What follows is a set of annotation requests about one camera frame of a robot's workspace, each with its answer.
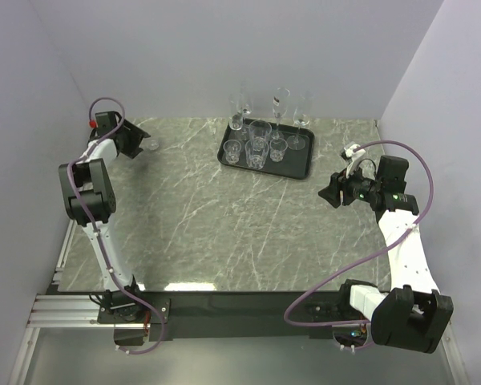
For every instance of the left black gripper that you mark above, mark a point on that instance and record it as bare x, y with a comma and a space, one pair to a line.
137, 135

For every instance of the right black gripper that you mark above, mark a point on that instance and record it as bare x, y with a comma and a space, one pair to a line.
331, 193

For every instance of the small faceted tumbler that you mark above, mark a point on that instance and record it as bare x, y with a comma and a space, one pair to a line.
232, 151
153, 145
277, 149

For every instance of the clear flute glass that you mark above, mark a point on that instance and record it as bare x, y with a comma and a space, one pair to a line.
301, 118

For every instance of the faceted tumbler front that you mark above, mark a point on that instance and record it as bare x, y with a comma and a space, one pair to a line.
256, 152

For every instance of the clear glass tumbler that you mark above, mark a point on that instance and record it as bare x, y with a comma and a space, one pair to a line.
259, 133

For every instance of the small stemmed glass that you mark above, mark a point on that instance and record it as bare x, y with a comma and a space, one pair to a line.
235, 116

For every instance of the champagne flute with dark mark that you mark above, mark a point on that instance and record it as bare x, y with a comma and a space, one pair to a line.
280, 107

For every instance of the clear wine glass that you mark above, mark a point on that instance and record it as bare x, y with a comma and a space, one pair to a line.
245, 109

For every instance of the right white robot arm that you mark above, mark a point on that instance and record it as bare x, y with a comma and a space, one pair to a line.
413, 314

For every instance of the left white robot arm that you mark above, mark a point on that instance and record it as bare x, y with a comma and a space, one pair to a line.
90, 201

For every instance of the black rectangular tray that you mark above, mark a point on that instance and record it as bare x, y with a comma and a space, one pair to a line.
296, 164

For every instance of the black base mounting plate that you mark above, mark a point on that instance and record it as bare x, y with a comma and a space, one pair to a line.
216, 314

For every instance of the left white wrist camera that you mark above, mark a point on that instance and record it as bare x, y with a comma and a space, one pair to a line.
91, 123

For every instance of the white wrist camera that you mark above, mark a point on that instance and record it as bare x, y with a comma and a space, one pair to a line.
91, 123
352, 152

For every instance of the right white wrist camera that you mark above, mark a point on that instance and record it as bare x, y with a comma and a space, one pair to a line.
352, 152

